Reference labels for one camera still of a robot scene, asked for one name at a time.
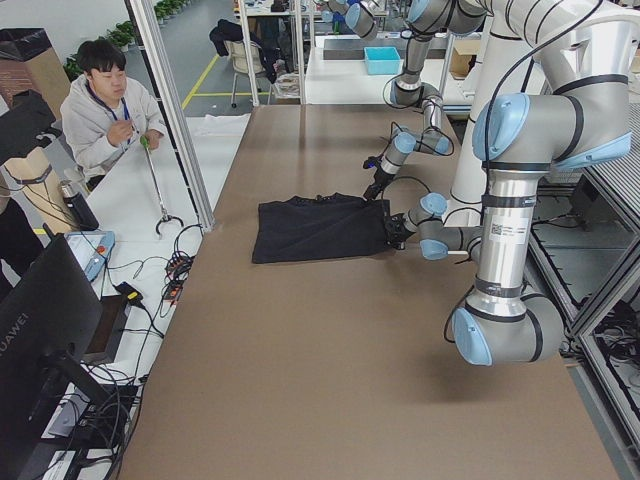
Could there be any aluminium cage frame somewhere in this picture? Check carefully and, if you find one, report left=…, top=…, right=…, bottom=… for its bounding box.
left=124, top=0, right=215, bottom=232

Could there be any black water bottle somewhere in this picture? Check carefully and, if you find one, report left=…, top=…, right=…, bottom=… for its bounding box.
left=60, top=180, right=99, bottom=231

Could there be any black computer monitor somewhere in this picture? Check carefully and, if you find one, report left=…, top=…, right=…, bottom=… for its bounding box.
left=1, top=234, right=108, bottom=479

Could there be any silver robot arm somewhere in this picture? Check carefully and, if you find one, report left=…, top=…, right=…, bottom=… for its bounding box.
left=363, top=1, right=486, bottom=200
left=385, top=1, right=639, bottom=366

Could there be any blue teach pendant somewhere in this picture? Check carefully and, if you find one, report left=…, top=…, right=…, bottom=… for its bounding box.
left=64, top=230, right=115, bottom=281

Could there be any metal grabber tool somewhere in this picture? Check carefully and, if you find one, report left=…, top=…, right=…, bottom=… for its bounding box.
left=139, top=134, right=184, bottom=239

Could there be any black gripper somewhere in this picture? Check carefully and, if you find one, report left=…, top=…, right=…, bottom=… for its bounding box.
left=384, top=213, right=413, bottom=250
left=363, top=155, right=400, bottom=198

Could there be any blue plastic bin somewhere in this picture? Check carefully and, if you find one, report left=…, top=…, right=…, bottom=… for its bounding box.
left=364, top=46, right=401, bottom=76

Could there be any seated person in white hoodie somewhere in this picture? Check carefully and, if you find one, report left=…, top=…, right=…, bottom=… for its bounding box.
left=60, top=39, right=167, bottom=189

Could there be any black t-shirt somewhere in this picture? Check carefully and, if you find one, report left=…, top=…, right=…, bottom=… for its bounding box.
left=252, top=193, right=390, bottom=264

